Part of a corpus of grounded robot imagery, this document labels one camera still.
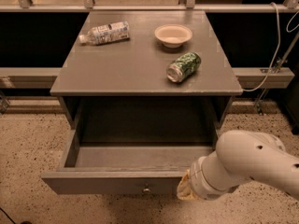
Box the grey top drawer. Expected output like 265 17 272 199
40 105 233 196

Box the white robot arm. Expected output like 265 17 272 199
177 130 299 201

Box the green soda can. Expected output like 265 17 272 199
166 52 201 83

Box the grey wooden cabinet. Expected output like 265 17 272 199
50 9 244 131

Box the white paper bowl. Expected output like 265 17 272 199
154 24 192 49

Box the clear plastic water bottle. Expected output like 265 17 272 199
78 21 130 46

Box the black cable on floor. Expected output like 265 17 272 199
0 206 17 224

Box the white cable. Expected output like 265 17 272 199
242 1 282 93

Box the metal railing frame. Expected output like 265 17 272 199
0 0 299 90

